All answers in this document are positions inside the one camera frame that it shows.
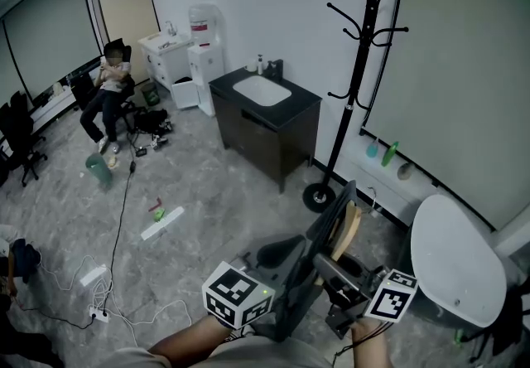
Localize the dark vanity cabinet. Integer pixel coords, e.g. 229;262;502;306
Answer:
208;65;324;195

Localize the translucent green bin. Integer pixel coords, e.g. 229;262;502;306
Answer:
84;152;114;190

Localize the white vanity cabinet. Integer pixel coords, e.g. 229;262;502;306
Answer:
137;31;195;93

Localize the black cable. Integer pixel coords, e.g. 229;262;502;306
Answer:
16;132;144;330

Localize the green waste bin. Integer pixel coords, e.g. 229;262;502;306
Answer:
141;81;162;108

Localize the black faucet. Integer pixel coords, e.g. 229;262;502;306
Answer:
266;59;285;80

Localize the white flat strip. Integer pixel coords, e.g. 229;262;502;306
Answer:
140;206;186;242

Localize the person's left forearm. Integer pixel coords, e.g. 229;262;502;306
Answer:
147;313;233;368

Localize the black chair frame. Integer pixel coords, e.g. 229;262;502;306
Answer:
455;270;530;364

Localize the black bag pile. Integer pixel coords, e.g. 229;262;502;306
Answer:
132;108;174;143

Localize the white power strip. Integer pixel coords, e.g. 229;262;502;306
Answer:
88;304;112;323

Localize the water dispenser bottle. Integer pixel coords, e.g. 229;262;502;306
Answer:
188;3;217;49

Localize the white oval table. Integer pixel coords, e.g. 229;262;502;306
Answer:
408;193;508;329

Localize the white cable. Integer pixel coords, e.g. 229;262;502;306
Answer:
28;254;194;349

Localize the wooden hanger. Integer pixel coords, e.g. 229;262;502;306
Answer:
330;185;381;264

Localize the white open drawer box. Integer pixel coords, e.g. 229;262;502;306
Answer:
170;76;203;111

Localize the dark cloth bundle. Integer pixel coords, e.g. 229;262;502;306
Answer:
8;237;43;285

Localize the grey roller blind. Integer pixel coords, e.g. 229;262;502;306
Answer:
359;0;530;231
1;0;104;101

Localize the person's right forearm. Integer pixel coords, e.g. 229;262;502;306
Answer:
349;317;389;368

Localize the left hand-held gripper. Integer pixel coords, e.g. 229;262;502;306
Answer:
201;233;308;331

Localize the green bottle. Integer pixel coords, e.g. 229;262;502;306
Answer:
381;141;401;168

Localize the white water dispenser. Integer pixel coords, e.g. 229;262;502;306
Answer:
186;3;227;118

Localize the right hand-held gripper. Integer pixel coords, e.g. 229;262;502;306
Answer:
313;252;419;339

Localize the black coat rack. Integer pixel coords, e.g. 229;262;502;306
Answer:
302;0;411;215

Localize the white sink basin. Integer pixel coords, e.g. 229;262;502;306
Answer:
232;75;292;108

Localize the beige door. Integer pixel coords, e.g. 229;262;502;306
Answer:
91;0;162;85

